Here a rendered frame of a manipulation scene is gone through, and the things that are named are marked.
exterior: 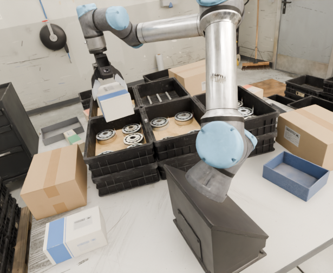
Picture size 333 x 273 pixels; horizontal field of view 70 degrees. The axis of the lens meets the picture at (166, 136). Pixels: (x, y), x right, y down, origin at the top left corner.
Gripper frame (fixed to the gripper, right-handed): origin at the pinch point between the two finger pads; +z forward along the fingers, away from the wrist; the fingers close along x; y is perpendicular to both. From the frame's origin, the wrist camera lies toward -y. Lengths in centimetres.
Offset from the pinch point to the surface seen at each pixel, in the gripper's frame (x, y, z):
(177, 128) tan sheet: -29.9, 3.6, 28.4
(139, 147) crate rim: -3.6, -16.6, 19.0
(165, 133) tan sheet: -22.3, 2.4, 28.4
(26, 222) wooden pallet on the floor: 80, 59, 97
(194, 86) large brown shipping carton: -68, 55, 29
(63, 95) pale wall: 40, 327, 89
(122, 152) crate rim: 4.0, -15.2, 19.2
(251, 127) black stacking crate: -55, -25, 24
